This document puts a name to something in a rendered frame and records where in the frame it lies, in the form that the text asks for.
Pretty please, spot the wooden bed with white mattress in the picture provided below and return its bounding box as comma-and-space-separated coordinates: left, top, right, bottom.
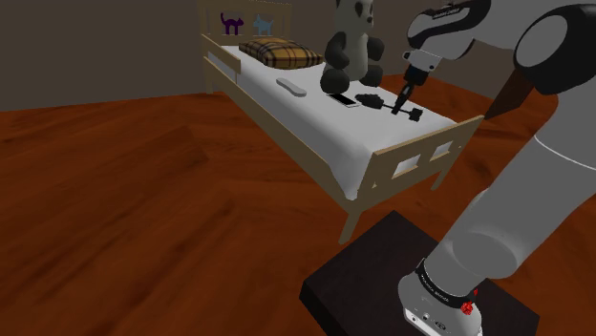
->
197, 0, 486, 245

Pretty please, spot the black and white panda plush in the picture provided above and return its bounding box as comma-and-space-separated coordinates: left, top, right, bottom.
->
319, 0, 386, 95

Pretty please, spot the white remote control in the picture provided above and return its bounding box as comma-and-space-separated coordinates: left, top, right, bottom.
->
275, 76, 309, 98

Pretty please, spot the yellow plaid pillow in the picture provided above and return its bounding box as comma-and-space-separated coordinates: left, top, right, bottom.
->
238, 37, 325, 71

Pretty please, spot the dark robot stand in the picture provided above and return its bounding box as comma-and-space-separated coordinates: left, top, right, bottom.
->
299, 210, 542, 336

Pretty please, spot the black and white phone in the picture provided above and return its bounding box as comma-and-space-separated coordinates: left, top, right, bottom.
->
327, 92, 362, 109

